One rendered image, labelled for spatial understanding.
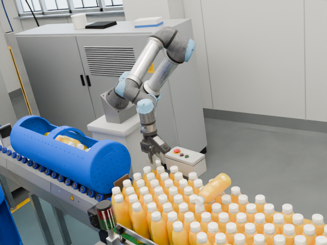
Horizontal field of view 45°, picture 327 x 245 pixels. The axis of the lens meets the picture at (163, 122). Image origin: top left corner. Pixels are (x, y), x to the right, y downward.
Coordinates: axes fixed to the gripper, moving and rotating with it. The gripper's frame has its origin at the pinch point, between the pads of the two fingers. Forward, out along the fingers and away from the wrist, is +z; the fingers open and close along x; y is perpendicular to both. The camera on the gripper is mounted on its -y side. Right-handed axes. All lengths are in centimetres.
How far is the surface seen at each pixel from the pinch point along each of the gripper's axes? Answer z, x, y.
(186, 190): 1.0, 7.9, -24.7
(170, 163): 5.4, -11.5, 4.1
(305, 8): -23, -262, 46
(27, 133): -9, 22, 91
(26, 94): -9, -17, 165
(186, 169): 6.2, -11.5, -7.4
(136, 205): 1.1, 28.4, -12.9
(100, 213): -14, 51, -22
